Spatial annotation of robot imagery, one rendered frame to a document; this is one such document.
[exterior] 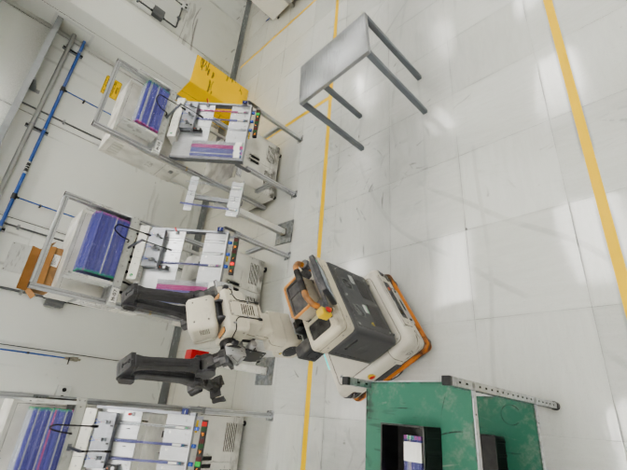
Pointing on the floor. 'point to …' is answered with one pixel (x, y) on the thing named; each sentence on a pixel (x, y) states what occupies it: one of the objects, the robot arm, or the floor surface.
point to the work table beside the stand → (358, 46)
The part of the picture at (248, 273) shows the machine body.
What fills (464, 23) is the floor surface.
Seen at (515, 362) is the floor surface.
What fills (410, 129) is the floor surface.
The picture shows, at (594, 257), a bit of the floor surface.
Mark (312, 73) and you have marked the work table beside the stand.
